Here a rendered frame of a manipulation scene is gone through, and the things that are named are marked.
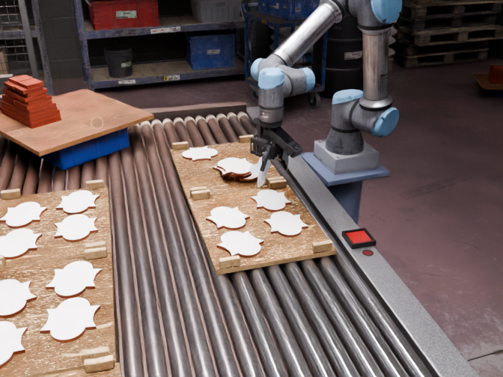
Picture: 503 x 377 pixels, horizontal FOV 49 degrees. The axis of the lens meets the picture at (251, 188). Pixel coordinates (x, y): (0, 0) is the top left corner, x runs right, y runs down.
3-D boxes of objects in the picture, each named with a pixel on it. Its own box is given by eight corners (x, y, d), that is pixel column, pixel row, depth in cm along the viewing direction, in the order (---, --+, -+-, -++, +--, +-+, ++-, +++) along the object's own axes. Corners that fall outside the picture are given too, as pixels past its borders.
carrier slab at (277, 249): (287, 188, 190) (288, 185, 189) (336, 254, 155) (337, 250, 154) (188, 203, 181) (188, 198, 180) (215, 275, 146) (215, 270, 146)
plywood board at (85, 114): (85, 92, 251) (85, 88, 250) (154, 118, 221) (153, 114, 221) (-24, 120, 219) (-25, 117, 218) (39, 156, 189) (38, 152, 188)
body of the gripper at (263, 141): (263, 147, 177) (264, 112, 172) (286, 154, 173) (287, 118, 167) (249, 155, 172) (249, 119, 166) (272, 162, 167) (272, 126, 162)
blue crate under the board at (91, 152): (89, 127, 240) (85, 105, 235) (132, 146, 221) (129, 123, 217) (22, 148, 220) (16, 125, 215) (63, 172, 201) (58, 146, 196)
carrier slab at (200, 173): (254, 143, 225) (254, 140, 224) (287, 188, 190) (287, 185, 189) (170, 152, 216) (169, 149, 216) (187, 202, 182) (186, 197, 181)
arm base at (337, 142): (353, 137, 225) (355, 114, 220) (370, 152, 213) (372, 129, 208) (319, 141, 222) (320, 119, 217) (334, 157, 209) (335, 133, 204)
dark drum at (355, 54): (349, 79, 614) (355, -3, 572) (376, 96, 564) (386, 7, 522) (300, 84, 596) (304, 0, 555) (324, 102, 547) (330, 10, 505)
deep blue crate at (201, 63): (227, 58, 642) (226, 25, 625) (235, 67, 608) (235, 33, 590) (185, 61, 630) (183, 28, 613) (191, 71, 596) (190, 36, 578)
